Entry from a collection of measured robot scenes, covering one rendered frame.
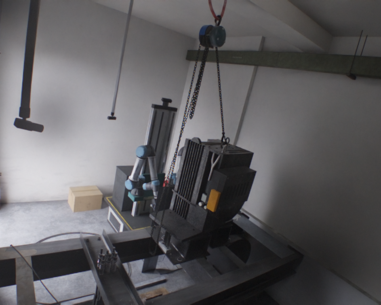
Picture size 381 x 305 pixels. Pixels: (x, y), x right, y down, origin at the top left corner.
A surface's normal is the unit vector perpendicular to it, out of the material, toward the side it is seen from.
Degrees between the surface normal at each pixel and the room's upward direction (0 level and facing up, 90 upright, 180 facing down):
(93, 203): 90
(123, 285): 0
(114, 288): 0
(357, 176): 90
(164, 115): 90
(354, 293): 90
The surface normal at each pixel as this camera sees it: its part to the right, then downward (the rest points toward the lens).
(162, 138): 0.61, 0.33
